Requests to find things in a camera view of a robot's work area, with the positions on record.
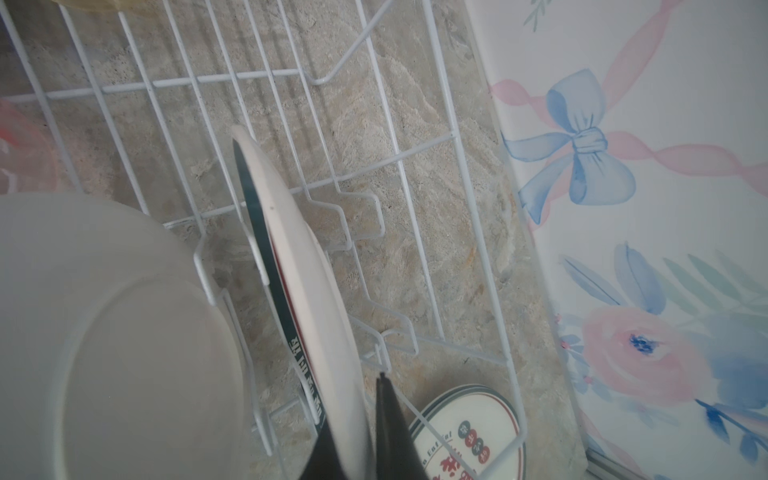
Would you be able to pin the yellow ribbed glass cup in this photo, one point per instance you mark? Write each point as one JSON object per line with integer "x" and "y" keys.
{"x": 141, "y": 7}

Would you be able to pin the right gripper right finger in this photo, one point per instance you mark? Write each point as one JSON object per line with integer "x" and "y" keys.
{"x": 396, "y": 455}

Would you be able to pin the white plate green red rim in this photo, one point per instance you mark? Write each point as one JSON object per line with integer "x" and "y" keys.
{"x": 309, "y": 307}

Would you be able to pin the pink ribbed glass cup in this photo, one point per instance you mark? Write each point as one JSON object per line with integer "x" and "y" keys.
{"x": 28, "y": 163}

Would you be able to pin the right aluminium corner post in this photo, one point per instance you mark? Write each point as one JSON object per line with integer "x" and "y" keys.
{"x": 600, "y": 467}

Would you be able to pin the white plate red characters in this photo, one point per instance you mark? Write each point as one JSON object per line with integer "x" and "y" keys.
{"x": 463, "y": 431}

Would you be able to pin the white plate black characters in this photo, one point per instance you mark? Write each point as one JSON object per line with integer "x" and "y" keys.
{"x": 114, "y": 365}

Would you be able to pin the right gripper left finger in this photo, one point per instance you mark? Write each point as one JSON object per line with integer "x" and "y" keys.
{"x": 323, "y": 463}

